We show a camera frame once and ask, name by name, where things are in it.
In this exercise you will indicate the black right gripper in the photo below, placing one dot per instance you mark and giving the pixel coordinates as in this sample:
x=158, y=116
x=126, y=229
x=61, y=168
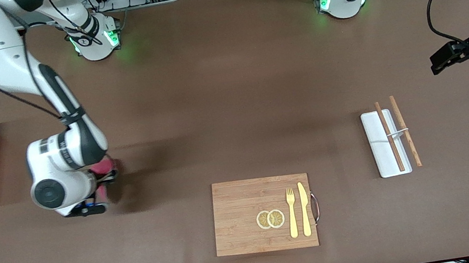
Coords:
x=114, y=172

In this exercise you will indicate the pink and grey cloth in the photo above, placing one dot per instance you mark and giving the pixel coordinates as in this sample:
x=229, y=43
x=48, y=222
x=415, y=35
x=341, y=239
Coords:
x=103, y=166

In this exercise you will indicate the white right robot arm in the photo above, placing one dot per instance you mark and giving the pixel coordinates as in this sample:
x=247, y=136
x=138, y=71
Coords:
x=59, y=154

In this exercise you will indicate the white rectangular rack tray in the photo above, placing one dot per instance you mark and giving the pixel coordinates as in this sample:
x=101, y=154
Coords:
x=378, y=146

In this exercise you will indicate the bamboo cutting board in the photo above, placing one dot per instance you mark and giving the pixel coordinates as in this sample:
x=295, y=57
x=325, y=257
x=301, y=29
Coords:
x=238, y=215

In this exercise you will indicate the lemon slice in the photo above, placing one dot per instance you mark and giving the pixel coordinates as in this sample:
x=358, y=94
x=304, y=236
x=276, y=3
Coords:
x=276, y=219
x=262, y=220

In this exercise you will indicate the yellow plastic fork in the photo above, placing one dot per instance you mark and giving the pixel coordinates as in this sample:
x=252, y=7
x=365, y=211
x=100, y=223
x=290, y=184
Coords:
x=293, y=221

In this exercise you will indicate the yellow plastic knife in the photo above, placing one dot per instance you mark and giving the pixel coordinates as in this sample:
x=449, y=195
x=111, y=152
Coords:
x=304, y=210

